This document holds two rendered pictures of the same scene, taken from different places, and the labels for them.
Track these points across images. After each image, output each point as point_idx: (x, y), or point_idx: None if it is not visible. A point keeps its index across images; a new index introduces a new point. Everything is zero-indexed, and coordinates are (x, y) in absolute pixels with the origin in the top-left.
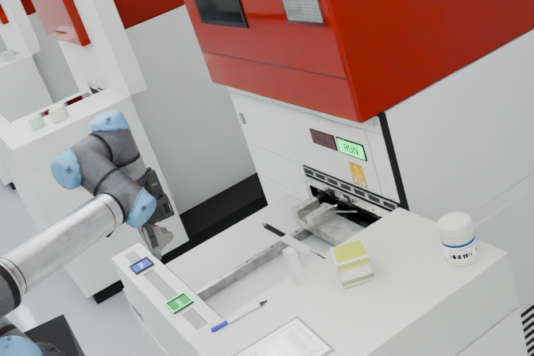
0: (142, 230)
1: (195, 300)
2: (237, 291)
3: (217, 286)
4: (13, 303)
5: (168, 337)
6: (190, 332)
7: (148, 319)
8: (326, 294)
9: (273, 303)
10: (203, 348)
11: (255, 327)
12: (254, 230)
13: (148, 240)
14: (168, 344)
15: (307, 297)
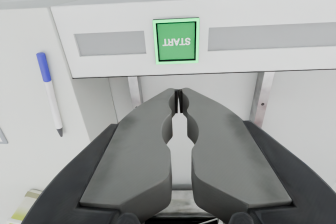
0: (130, 218)
1: (158, 66)
2: (232, 102)
3: (257, 92)
4: None
5: None
6: (74, 22)
7: None
8: (33, 175)
9: (55, 137)
10: (5, 21)
11: (15, 101)
12: (312, 161)
13: (98, 158)
14: None
15: (40, 163)
